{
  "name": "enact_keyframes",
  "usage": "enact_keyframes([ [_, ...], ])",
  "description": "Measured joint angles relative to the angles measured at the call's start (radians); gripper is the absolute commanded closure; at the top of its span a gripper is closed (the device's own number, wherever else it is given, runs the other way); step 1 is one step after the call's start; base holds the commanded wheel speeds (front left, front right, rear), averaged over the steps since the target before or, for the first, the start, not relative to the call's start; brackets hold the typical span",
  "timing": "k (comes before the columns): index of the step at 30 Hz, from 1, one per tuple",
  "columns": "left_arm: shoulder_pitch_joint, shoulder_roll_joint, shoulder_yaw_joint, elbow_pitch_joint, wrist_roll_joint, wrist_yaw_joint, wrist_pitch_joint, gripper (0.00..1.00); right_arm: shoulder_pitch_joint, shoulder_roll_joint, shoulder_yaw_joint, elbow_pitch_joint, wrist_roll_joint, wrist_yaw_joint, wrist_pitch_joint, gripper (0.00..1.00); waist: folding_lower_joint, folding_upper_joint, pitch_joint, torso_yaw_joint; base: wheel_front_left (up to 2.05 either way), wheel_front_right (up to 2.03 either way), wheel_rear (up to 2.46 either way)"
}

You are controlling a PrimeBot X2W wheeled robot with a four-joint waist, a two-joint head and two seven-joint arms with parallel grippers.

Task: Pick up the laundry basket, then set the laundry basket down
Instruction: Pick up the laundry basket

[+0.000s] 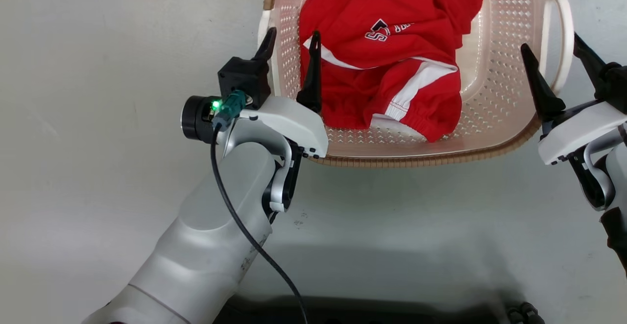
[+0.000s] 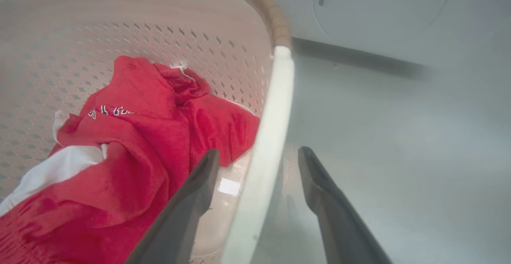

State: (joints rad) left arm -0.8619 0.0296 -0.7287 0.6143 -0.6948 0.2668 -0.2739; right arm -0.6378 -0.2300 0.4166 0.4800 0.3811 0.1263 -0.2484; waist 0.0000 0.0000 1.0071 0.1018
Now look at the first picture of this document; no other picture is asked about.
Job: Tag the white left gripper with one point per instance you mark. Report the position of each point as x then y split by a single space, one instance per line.
294 123

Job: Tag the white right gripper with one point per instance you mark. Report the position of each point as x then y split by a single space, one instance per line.
578 133

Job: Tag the beige plastic laundry basket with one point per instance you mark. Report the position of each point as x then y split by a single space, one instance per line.
509 44

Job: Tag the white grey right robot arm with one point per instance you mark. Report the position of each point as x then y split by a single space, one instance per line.
618 167

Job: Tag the dark robot base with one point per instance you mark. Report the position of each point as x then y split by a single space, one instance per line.
392 314

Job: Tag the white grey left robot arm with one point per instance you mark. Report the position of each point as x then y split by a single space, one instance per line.
205 245

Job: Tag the red white garment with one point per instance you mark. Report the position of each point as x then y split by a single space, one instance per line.
392 5

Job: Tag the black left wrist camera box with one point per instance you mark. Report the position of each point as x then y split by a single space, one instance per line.
242 76

